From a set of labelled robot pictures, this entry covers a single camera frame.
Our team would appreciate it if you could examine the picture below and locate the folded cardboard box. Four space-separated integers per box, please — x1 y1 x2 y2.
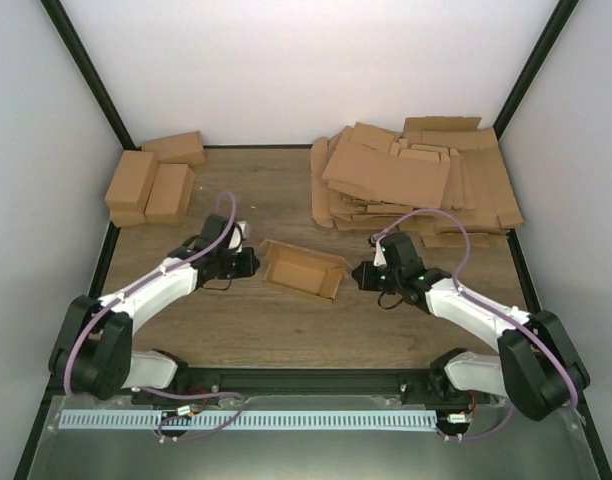
105 151 158 212
142 131 206 166
145 164 195 224

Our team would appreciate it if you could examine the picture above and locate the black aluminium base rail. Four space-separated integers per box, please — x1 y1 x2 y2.
49 367 577 406

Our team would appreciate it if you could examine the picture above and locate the black left frame post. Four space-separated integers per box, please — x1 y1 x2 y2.
40 0 138 151

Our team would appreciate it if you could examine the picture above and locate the black frame post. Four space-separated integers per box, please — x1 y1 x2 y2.
493 0 579 139
40 0 138 151

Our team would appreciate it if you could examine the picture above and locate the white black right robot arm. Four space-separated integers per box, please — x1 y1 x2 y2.
352 232 590 421

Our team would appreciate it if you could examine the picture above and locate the black right frame post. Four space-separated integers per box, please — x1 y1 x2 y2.
493 0 579 139

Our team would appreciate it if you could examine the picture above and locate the folded cardboard box middle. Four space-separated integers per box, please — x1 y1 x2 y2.
145 164 195 224

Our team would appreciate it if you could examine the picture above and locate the light blue slotted cable duct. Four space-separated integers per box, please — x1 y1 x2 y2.
57 409 437 433

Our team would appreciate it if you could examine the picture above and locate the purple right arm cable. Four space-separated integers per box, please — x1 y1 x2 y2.
373 208 582 444

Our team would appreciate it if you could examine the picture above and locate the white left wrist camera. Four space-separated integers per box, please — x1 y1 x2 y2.
229 220 251 252

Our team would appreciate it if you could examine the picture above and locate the folded cardboard box left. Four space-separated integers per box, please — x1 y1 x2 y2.
105 151 158 212

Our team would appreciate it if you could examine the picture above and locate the brown cardboard box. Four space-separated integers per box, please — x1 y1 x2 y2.
260 239 351 305

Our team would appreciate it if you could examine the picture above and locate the stack of flat cardboard blanks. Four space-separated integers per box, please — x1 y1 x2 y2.
310 116 524 247

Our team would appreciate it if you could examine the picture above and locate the folded cardboard box back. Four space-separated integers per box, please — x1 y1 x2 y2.
142 131 206 166

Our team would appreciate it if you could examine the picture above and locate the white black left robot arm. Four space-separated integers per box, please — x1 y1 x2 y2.
48 214 260 404

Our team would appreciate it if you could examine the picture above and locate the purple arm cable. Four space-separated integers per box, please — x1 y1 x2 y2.
63 190 248 444
373 208 582 444

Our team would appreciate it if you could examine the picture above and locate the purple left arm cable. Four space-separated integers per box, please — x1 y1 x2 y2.
63 190 248 444

